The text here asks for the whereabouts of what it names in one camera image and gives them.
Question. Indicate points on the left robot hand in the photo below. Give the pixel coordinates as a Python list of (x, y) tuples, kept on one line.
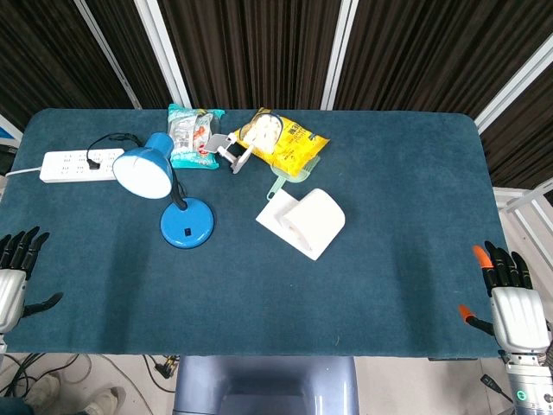
[(9, 289)]

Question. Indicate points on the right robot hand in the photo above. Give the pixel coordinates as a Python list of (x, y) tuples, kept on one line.
[(514, 311)]

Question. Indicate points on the blue desk lamp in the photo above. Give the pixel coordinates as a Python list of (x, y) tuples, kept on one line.
[(173, 190)]

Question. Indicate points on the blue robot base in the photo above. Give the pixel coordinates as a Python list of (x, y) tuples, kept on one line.
[(265, 384)]

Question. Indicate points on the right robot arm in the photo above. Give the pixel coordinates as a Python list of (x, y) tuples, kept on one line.
[(529, 384)]

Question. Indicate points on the white sneaker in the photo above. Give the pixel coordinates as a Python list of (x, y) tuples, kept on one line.
[(103, 402), (45, 391)]

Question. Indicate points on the white power strip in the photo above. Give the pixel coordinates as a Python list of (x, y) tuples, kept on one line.
[(80, 165)]

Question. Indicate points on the black plug on floor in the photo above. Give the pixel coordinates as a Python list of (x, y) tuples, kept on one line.
[(166, 367)]

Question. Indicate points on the teal snack bag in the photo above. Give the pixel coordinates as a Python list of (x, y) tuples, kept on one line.
[(192, 138)]

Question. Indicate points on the teal table cloth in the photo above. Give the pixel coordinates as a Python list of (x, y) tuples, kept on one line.
[(276, 281)]

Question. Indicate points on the green plastic scoop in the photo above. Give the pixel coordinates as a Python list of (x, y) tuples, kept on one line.
[(289, 179)]

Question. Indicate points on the grey white clip tool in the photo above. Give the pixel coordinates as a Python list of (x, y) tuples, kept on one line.
[(231, 151)]

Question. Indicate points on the yellow snack bag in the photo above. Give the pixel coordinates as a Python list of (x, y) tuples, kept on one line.
[(285, 140)]

